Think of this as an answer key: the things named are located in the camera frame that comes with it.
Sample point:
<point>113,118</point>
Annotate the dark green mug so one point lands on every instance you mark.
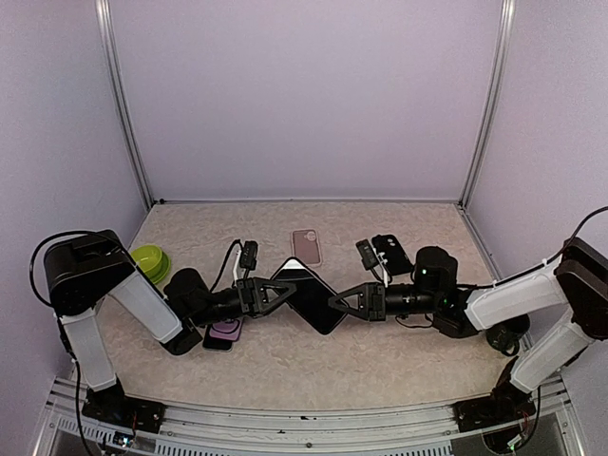
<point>505,337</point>

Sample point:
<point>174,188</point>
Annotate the right aluminium frame post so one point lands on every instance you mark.
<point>491,102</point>

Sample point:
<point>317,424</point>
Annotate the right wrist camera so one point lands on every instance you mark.
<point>372,262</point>

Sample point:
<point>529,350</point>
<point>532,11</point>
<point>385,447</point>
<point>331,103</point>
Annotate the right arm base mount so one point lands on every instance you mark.
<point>505,403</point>

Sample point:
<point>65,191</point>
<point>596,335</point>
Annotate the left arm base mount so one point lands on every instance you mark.
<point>114,407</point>

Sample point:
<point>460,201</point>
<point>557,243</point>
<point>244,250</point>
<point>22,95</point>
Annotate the left aluminium frame post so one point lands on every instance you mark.
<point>103,14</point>

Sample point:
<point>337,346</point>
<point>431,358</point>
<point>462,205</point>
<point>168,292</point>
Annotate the front aluminium rail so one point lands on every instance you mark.
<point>185,429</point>

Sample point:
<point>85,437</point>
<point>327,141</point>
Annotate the face-up phone under stack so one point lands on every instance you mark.
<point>215,341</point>

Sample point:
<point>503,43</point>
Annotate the green bowl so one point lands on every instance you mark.
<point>151,259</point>

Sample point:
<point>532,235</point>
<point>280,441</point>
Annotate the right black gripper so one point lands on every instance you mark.
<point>368,300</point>

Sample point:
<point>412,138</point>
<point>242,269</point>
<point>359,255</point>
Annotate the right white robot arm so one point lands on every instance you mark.
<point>575,277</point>

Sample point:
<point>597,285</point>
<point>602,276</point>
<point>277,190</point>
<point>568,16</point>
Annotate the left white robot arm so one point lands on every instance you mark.
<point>83,268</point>

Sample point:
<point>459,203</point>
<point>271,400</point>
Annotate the pink phone case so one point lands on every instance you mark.
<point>306,246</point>

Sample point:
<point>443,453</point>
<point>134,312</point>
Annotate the purple phone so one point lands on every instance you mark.
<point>228,330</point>

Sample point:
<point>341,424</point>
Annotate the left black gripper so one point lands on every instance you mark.
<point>254,295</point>

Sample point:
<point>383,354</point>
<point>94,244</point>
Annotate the black phone case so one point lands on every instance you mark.
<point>390,250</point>
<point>311,298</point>

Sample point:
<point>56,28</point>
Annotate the green plate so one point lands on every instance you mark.
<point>164,273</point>

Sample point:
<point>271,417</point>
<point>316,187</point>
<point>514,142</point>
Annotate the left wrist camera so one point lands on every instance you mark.
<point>245,260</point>

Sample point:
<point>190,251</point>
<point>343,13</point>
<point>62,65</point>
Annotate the aluminium frame post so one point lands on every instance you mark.
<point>491,102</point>
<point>103,14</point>

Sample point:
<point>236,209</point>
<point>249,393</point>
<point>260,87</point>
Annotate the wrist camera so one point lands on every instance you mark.
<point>372,262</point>
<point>245,260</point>

